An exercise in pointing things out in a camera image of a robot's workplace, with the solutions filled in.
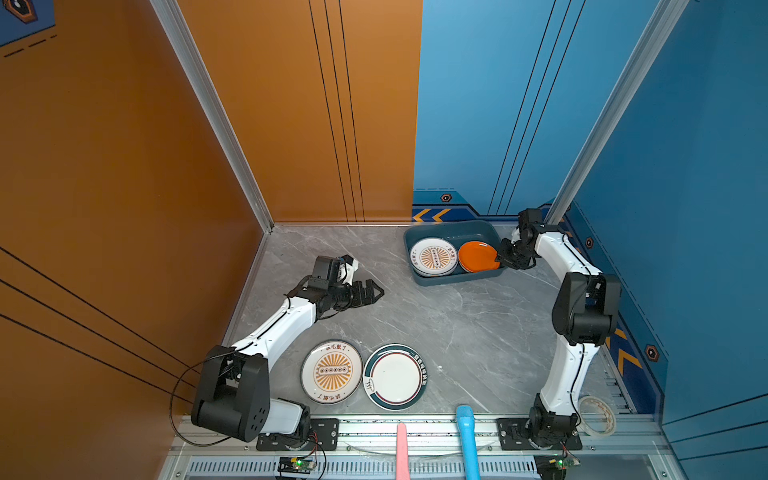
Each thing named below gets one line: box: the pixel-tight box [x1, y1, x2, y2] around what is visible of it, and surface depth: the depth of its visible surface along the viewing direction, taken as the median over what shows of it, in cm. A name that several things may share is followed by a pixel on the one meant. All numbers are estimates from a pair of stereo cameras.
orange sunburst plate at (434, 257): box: [410, 238, 458, 277], surface depth 108 cm
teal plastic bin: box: [404, 220, 506, 286], surface depth 108 cm
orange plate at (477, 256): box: [458, 240, 501, 273], surface depth 107 cm
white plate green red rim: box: [362, 343, 428, 411], surface depth 83 cm
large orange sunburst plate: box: [300, 339, 363, 405], surface depth 85 cm
